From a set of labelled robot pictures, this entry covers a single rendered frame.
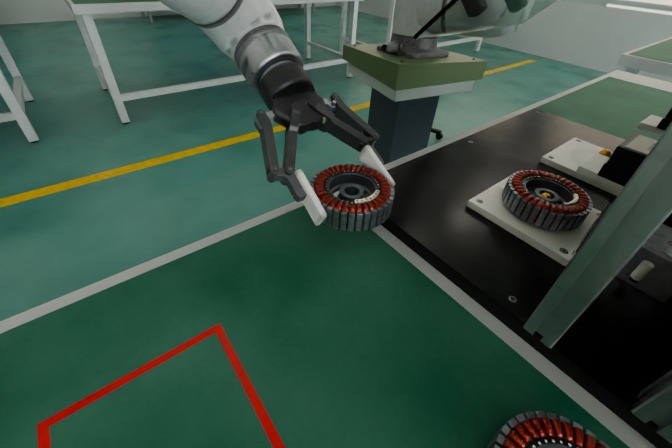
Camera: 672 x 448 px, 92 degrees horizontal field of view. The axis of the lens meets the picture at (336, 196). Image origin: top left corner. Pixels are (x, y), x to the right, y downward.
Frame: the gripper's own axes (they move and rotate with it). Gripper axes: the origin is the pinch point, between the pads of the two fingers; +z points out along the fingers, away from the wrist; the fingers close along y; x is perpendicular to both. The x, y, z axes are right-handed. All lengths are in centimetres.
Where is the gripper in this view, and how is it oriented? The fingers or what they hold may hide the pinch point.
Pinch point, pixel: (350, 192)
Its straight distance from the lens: 44.1
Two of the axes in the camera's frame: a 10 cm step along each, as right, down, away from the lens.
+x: 3.5, -4.3, -8.3
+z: 5.1, 8.3, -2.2
